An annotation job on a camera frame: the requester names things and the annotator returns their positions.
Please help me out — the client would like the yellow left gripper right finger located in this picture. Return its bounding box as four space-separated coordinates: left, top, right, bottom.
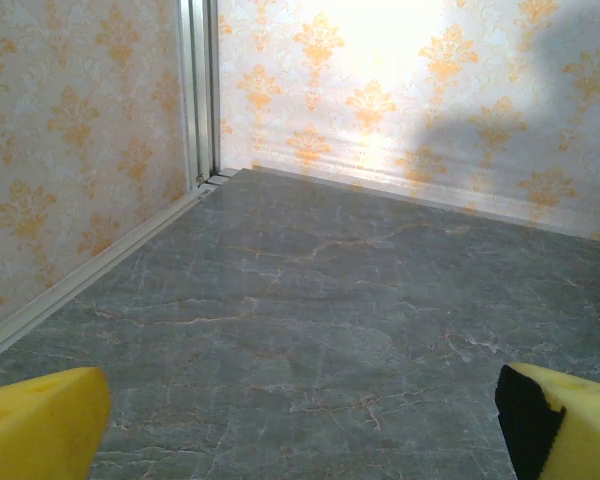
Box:
494 361 600 480

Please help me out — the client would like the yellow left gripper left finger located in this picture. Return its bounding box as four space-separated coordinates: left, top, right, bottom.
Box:
0 366 112 480

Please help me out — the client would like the aluminium floor rail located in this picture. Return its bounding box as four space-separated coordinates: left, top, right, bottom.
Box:
0 168 239 370
234 165 600 247

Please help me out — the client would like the aluminium frame corner post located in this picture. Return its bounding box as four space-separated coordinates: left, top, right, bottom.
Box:
177 0 225 194

